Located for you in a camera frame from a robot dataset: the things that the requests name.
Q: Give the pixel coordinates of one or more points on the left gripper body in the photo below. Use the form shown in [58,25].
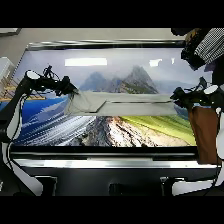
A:
[66,86]

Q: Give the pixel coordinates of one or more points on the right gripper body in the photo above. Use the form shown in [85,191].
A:
[182,96]

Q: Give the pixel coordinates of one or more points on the grey garment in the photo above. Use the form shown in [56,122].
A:
[133,105]

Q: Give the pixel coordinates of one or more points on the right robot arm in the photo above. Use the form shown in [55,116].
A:
[220,140]

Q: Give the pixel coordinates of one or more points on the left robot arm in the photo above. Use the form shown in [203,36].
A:
[13,110]

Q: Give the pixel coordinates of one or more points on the black garment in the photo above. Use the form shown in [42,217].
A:
[191,58]

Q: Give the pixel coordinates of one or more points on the brown garment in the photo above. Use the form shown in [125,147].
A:
[204,133]

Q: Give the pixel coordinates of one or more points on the checked shirt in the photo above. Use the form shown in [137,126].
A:
[211,45]

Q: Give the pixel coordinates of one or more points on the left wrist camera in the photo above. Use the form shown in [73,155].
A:
[48,71]

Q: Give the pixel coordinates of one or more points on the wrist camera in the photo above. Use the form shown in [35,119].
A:
[48,71]
[202,83]

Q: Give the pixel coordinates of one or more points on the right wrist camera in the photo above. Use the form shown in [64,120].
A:
[202,83]

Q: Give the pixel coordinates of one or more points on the silver frame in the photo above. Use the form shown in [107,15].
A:
[110,163]

